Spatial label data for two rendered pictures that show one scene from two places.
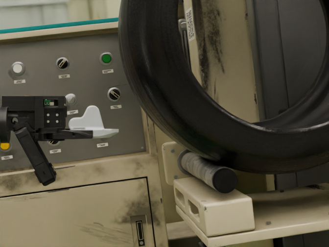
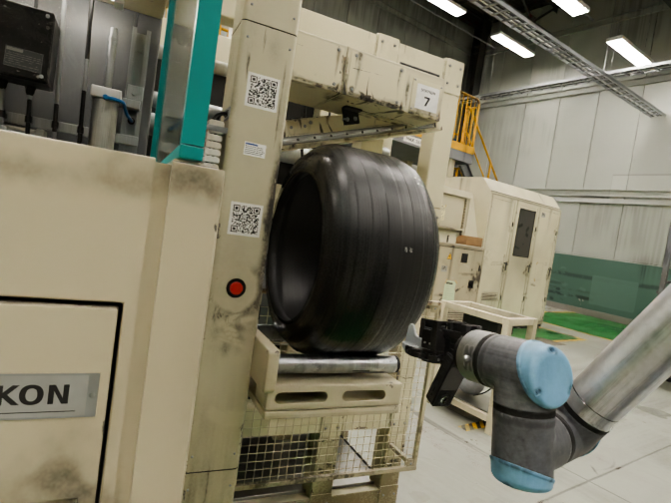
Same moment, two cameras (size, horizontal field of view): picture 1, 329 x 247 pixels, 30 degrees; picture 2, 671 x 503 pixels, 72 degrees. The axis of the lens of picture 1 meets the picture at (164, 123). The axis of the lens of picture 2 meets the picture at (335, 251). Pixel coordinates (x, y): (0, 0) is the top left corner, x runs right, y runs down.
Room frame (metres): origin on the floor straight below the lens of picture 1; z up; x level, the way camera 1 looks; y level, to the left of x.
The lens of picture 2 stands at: (1.62, 0.98, 1.23)
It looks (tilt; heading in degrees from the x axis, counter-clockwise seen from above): 3 degrees down; 252
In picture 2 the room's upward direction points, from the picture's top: 8 degrees clockwise
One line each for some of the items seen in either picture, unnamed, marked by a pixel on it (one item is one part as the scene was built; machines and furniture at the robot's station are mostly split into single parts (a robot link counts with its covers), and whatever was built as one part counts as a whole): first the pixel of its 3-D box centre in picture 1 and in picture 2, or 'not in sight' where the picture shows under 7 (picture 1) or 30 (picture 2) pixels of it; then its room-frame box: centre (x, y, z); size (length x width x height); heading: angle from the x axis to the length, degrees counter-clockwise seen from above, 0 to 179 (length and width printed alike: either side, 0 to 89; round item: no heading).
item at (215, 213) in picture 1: (208, 201); (331, 389); (1.24, -0.07, 0.83); 0.36 x 0.09 x 0.06; 7
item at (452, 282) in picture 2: not in sight; (438, 290); (-1.47, -4.12, 0.62); 0.91 x 0.58 x 1.25; 18
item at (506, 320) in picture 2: not in sight; (478, 361); (-0.52, -1.85, 0.40); 0.60 x 0.35 x 0.80; 108
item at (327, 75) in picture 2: not in sight; (348, 85); (1.17, -0.52, 1.71); 0.61 x 0.25 x 0.15; 7
